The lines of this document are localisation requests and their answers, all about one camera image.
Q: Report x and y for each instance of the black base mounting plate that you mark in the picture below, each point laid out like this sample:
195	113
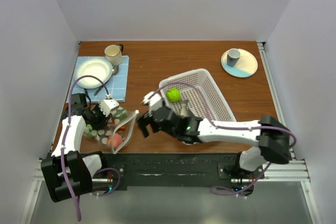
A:
178	170

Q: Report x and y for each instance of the white plastic basket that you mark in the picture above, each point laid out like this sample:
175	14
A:
204	96

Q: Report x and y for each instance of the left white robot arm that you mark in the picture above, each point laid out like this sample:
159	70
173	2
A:
80	168

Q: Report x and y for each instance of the green fake fruit ball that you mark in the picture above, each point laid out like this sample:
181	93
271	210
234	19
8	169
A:
173	95

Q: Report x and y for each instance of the red fake apple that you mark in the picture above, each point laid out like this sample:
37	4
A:
114	141

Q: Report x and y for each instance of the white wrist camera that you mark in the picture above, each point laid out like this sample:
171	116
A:
108	105
153	101

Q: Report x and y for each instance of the red fake chili pepper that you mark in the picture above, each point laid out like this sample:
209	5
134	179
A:
116	126

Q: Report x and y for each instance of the white paper bowl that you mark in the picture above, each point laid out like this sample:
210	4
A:
97	67

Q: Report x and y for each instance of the small grey cup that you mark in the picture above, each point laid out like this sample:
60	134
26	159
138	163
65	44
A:
233	55

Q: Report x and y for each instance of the grey fake fish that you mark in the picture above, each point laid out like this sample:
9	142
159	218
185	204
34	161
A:
185	112

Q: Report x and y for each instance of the polka dot zip bag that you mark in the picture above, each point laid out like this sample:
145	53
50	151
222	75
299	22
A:
120	115

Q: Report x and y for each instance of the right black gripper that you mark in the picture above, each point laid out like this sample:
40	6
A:
143	121

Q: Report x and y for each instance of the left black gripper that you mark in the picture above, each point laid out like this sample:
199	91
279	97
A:
103	120

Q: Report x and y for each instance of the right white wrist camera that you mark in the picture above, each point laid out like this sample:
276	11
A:
153	101

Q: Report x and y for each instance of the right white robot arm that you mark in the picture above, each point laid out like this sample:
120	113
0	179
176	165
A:
268	139

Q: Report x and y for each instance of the beige mug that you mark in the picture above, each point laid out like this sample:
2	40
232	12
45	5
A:
113	53

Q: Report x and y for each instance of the round beige blue plate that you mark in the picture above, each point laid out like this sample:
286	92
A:
245	67

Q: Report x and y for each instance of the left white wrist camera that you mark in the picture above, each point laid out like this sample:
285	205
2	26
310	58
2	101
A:
108	105

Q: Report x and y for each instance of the blue grid placemat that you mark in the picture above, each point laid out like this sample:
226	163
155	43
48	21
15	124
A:
117	85

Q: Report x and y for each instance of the black handled knife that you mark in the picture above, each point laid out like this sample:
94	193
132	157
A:
86	92

